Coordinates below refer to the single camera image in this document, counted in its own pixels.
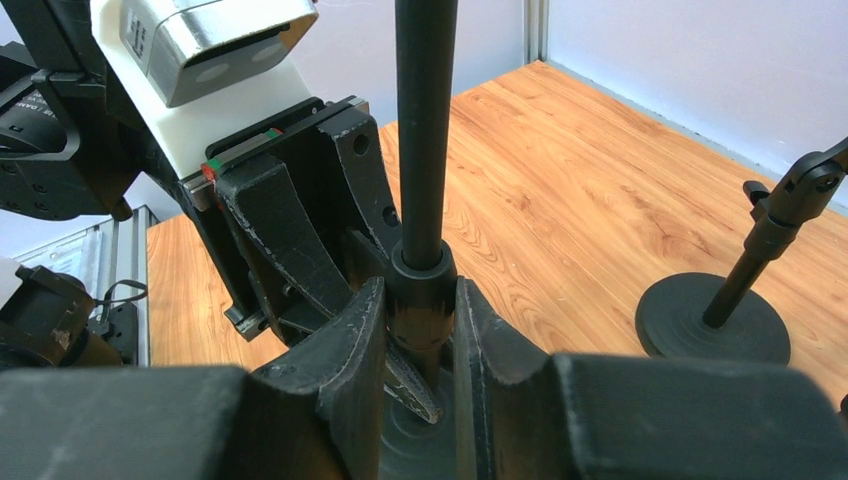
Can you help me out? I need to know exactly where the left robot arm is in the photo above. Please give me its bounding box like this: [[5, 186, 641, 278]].
[[1, 1, 457, 424]]

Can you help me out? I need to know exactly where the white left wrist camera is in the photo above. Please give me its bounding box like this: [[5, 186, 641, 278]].
[[90, 0, 319, 179]]

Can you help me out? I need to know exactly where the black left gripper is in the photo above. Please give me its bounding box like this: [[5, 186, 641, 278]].
[[178, 96, 443, 424]]

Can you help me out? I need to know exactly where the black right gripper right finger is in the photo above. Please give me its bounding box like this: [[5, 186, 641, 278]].
[[453, 278, 847, 479]]

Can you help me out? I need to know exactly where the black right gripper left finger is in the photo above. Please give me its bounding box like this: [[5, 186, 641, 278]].
[[1, 277, 387, 479]]

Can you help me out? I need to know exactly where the black microphone stand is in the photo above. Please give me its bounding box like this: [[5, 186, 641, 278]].
[[380, 1, 458, 479], [635, 140, 847, 365]]

